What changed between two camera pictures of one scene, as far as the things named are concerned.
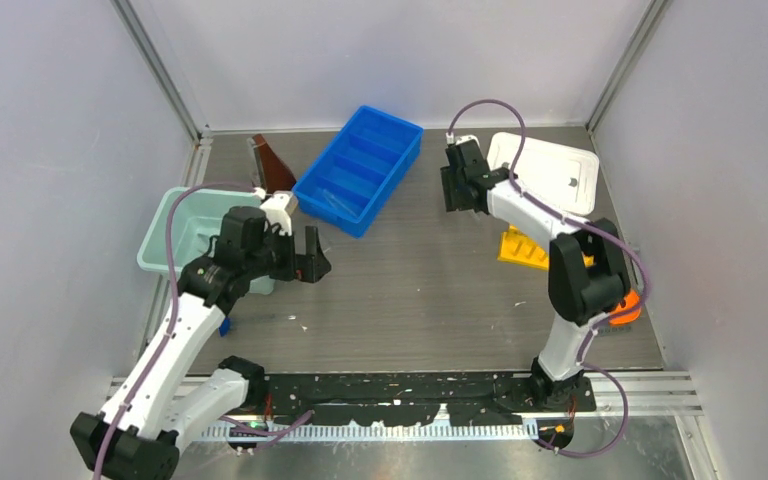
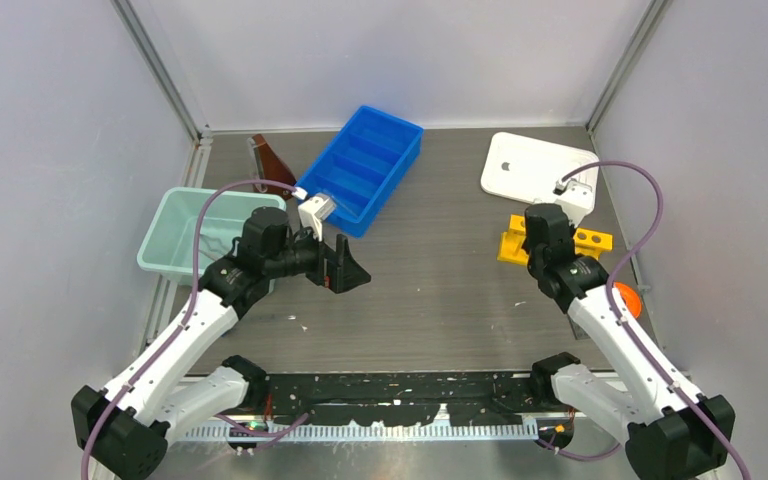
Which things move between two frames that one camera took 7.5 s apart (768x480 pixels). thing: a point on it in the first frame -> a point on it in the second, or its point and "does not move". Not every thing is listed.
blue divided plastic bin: x=354 y=177 does not move
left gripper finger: x=312 y=241 -> x=343 y=253
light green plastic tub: x=197 y=220 does not move
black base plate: x=400 y=399 does not move
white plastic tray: x=562 y=177 does not move
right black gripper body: x=452 y=184 -> x=535 y=260
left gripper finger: x=311 y=267 -> x=345 y=273
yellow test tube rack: x=516 y=247 does not move
